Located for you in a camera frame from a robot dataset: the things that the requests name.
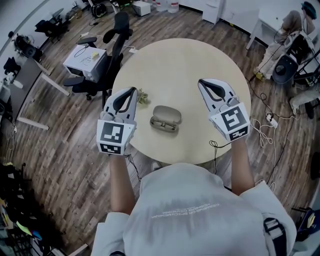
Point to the small yellow item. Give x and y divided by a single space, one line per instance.
95 55

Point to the white water dispenser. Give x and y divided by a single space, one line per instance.
212 12

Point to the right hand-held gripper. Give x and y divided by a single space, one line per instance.
232 120

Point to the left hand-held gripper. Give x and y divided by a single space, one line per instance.
112 132

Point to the beige glasses case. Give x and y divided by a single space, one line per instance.
166 112

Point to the grey desk with white legs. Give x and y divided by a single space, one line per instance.
25 80

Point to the white box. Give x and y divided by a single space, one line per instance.
75 62

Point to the small white cabinet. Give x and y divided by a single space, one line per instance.
141 8

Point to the clear water jug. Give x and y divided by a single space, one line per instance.
162 5
173 6

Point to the black office chair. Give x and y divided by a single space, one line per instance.
120 45

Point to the grey round-backed chair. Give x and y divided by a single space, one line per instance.
285 68

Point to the person's white shirt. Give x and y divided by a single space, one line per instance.
190 212

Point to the white power strip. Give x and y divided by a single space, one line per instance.
273 122
84 34

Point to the person's white shoe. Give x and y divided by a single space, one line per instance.
156 166

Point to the person's left forearm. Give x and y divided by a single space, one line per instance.
120 185

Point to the person's right forearm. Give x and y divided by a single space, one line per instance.
241 170

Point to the white power adapter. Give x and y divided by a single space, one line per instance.
132 50

